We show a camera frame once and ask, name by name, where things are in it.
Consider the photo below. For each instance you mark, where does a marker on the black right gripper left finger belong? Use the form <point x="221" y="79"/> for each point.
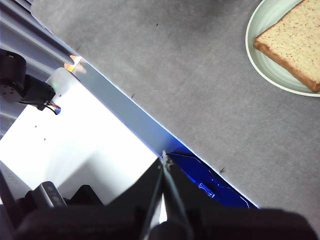
<point x="120" y="220"/>

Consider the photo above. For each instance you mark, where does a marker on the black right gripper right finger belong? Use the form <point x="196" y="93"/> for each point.
<point x="225" y="225"/>

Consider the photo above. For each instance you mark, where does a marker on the pale green round plate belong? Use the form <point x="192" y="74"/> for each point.
<point x="262" y="67"/>

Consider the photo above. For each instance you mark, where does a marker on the toasted bread slice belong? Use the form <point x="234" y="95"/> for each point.
<point x="295" y="42"/>

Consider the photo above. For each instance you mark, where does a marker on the blue plastic sheet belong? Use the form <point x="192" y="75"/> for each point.
<point x="200" y="175"/>

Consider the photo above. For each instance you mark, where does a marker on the orange and white sticker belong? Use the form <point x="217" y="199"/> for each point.
<point x="73" y="63"/>

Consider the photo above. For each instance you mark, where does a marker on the grey front camera box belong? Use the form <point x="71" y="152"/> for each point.
<point x="51" y="195"/>

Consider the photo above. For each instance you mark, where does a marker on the grey ribbed metal frame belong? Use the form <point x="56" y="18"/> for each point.
<point x="22" y="30"/>

